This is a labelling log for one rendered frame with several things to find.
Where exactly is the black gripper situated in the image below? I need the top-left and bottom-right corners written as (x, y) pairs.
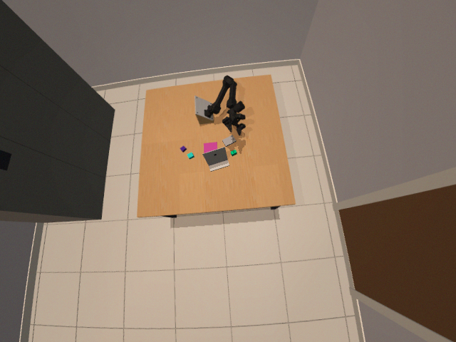
top-left (222, 113), bottom-right (246, 135)

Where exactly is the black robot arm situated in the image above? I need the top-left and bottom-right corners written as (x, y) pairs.
top-left (204, 75), bottom-right (246, 121)

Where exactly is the pink translucent square zone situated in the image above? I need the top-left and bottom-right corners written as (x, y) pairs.
top-left (204, 142), bottom-right (217, 153)

